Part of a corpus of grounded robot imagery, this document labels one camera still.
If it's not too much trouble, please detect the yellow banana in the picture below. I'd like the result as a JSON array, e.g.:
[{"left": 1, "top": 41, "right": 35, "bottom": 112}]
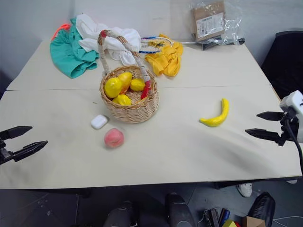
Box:
[{"left": 199, "top": 98, "right": 230, "bottom": 128}]

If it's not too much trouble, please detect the black chair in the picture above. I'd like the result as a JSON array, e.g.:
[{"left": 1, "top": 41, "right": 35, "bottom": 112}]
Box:
[{"left": 260, "top": 30, "right": 303, "bottom": 100}]

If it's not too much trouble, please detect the pink peach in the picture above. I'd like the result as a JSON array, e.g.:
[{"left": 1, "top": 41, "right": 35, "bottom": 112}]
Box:
[{"left": 104, "top": 128, "right": 125, "bottom": 149}]

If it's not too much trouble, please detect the white shoe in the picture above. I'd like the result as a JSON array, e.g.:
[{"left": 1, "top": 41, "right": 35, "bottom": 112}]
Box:
[{"left": 236, "top": 182, "right": 253, "bottom": 198}]

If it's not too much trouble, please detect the dark rounded shape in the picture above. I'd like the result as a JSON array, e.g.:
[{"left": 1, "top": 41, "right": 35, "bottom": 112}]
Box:
[
  {"left": 103, "top": 201, "right": 139, "bottom": 227},
  {"left": 165, "top": 192, "right": 196, "bottom": 227}
]

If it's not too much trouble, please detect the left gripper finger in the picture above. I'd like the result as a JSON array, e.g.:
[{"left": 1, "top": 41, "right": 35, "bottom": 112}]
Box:
[
  {"left": 0, "top": 126, "right": 33, "bottom": 140},
  {"left": 13, "top": 140, "right": 48, "bottom": 162}
]

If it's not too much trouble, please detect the brown cardboard box with label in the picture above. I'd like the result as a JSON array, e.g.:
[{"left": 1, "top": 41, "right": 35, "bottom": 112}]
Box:
[{"left": 191, "top": 1, "right": 225, "bottom": 42}]

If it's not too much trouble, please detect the yellow lemon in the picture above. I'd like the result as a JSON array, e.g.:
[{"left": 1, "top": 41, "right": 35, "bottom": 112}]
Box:
[
  {"left": 112, "top": 94, "right": 132, "bottom": 106},
  {"left": 130, "top": 79, "right": 146, "bottom": 91}
]

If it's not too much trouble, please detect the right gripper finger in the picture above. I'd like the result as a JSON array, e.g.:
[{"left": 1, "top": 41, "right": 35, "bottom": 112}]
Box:
[
  {"left": 245, "top": 128, "right": 286, "bottom": 147},
  {"left": 256, "top": 111, "right": 285, "bottom": 122}
]

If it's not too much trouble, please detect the clear plastic bag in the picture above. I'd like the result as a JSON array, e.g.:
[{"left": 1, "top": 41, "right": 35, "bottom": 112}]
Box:
[{"left": 189, "top": 0, "right": 246, "bottom": 51}]

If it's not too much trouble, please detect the woven wicker basket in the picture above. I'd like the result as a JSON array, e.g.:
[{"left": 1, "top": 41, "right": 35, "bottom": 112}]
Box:
[{"left": 98, "top": 29, "right": 160, "bottom": 124}]

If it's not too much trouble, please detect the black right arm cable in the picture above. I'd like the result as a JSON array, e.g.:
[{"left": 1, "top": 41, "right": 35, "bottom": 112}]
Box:
[{"left": 283, "top": 118, "right": 303, "bottom": 177}]

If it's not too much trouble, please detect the badminton racket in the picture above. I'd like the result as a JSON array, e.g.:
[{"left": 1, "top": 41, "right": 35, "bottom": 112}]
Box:
[{"left": 138, "top": 35, "right": 197, "bottom": 54}]

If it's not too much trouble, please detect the white floor cable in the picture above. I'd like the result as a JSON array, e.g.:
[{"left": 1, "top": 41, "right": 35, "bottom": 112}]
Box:
[{"left": 272, "top": 214, "right": 303, "bottom": 222}]

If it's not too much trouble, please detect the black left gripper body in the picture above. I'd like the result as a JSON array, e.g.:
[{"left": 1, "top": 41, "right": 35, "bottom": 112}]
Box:
[{"left": 0, "top": 137, "right": 16, "bottom": 166}]

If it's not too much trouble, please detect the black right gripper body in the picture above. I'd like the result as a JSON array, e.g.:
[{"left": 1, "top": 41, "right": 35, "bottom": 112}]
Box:
[{"left": 280, "top": 111, "right": 300, "bottom": 142}]

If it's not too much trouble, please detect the large yellow pear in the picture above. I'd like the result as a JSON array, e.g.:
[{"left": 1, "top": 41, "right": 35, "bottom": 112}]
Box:
[{"left": 104, "top": 77, "right": 124, "bottom": 98}]

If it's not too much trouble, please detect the orange strap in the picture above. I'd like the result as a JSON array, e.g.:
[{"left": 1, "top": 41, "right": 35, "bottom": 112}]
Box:
[{"left": 51, "top": 23, "right": 71, "bottom": 40}]

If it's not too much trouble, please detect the white cloth garment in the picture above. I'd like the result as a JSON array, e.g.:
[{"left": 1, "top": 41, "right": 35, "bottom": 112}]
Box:
[{"left": 75, "top": 14, "right": 142, "bottom": 66}]

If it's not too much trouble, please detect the yellow mango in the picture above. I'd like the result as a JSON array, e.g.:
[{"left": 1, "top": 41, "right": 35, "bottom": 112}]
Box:
[{"left": 117, "top": 72, "right": 133, "bottom": 88}]

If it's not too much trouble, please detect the black bag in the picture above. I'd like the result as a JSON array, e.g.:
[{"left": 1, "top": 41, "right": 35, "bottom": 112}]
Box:
[{"left": 247, "top": 192, "right": 276, "bottom": 227}]

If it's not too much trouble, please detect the yellow cloth garment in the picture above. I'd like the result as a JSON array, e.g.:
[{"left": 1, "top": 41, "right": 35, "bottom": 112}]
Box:
[{"left": 144, "top": 34, "right": 184, "bottom": 77}]

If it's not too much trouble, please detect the white earbud case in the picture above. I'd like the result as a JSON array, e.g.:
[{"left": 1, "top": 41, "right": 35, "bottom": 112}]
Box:
[{"left": 90, "top": 114, "right": 109, "bottom": 130}]

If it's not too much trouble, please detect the green cloth garment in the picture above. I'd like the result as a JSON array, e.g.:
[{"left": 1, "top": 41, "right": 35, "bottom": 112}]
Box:
[{"left": 49, "top": 17, "right": 99, "bottom": 79}]

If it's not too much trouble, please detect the small brown cardboard box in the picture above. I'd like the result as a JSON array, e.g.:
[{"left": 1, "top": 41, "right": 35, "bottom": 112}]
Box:
[{"left": 241, "top": 215, "right": 266, "bottom": 227}]

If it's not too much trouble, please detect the yellow green block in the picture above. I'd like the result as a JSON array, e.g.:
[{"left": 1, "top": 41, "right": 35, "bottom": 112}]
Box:
[{"left": 222, "top": 219, "right": 241, "bottom": 227}]

